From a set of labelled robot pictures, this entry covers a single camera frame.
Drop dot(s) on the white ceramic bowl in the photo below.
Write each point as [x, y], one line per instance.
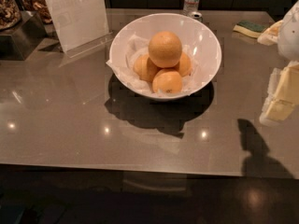
[204, 44]

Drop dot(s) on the yellow green sponge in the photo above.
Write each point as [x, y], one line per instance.
[249, 29]

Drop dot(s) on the acrylic sign holder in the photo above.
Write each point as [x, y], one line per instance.
[81, 25]

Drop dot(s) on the white paper liner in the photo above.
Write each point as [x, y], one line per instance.
[125, 50]

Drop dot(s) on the orange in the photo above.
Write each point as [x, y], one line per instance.
[167, 81]
[145, 68]
[184, 66]
[165, 49]

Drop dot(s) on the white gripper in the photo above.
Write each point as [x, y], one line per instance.
[290, 36]

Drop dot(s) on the glass jar of nuts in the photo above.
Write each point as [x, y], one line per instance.
[10, 14]

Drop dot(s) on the dark metal stand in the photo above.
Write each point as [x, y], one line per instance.
[18, 42]

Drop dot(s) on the silver can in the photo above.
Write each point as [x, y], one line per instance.
[196, 16]

